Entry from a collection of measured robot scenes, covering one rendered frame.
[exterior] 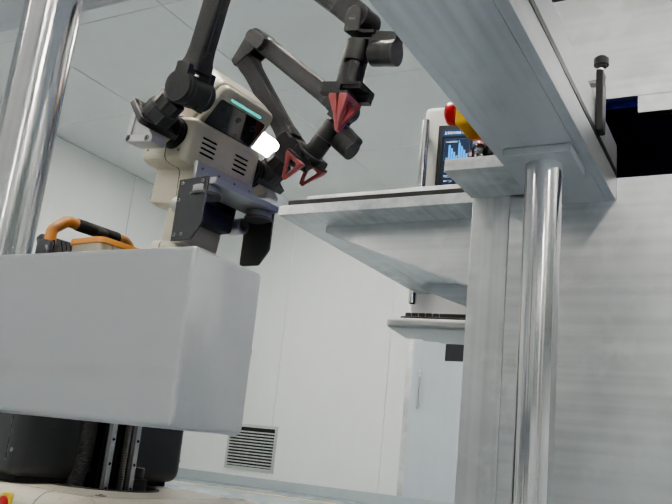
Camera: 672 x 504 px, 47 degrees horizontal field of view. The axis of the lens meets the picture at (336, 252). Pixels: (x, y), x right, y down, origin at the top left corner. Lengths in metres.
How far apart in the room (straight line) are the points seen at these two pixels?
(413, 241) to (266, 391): 6.74
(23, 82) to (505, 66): 0.48
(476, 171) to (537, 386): 0.37
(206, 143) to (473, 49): 1.31
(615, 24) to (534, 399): 0.67
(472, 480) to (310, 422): 6.61
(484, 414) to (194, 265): 0.80
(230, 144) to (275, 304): 6.20
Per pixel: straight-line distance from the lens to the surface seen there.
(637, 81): 1.35
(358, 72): 1.68
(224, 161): 2.11
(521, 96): 0.94
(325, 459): 7.73
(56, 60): 0.77
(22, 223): 0.72
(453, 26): 0.81
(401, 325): 2.17
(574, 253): 1.26
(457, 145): 2.54
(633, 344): 1.22
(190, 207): 1.94
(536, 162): 1.08
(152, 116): 1.98
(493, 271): 1.29
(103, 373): 0.56
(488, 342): 1.27
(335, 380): 7.75
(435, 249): 1.45
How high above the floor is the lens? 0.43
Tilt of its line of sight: 14 degrees up
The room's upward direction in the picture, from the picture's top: 6 degrees clockwise
